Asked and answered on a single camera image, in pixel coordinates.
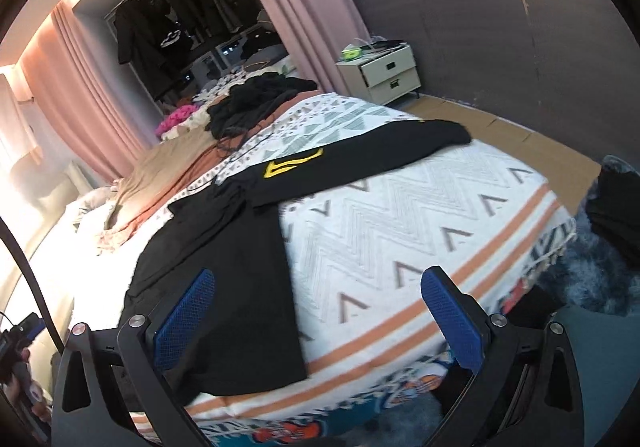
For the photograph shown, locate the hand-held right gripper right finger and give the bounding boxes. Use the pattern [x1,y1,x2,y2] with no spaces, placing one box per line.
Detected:
[421,266,586,447]

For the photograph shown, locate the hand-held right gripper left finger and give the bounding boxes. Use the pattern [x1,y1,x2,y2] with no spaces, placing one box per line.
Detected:
[50,268,216,447]

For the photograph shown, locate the black T-shirt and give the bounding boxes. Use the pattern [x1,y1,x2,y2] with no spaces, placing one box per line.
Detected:
[122,118,473,398]

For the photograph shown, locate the pile of dark clothes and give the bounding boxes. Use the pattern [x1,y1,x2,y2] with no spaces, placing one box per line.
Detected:
[205,74,321,148]

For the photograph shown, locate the rack of hanging dark clothes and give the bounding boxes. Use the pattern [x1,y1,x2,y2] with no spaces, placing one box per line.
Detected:
[112,0,281,103]

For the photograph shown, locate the cartoon printed bed sheet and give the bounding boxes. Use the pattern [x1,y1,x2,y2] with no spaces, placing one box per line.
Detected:
[132,222,576,447]

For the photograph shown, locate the beige bed headboard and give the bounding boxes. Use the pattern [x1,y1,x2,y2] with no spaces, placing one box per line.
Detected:
[0,162,101,338]

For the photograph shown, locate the white patterned blanket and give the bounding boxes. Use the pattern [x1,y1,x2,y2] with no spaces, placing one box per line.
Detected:
[65,92,576,423]

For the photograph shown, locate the white pillow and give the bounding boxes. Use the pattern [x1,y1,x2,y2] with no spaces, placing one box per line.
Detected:
[72,187,131,253]

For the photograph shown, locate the tan and orange duvet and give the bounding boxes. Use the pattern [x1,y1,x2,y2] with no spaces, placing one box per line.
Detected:
[97,130,236,253]

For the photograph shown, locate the cardboard floor sheet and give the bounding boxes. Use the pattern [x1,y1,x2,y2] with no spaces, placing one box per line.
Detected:
[400,94,601,203]

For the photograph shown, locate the dark cloth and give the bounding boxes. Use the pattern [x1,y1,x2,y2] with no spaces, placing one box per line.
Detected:
[585,167,640,273]

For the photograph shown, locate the pink fluffy item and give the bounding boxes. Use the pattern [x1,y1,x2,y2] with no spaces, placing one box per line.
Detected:
[156,106,198,138]

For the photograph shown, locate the white sheer curtain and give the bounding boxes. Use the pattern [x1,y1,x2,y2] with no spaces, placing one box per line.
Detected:
[0,72,46,168]

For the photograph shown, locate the pink curtain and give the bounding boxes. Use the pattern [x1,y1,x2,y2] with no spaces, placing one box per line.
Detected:
[20,0,161,183]
[215,0,371,100]

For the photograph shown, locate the white nightstand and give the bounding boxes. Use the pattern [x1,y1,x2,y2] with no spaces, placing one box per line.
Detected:
[336,42,423,105]

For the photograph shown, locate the dark grey cushion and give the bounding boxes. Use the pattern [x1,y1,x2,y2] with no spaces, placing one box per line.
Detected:
[239,46,287,74]

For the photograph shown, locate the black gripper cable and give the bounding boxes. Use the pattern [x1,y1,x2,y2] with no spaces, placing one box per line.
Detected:
[0,217,68,358]

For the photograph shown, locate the thin black cable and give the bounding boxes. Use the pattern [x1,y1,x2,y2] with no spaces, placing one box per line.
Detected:
[212,124,266,165]

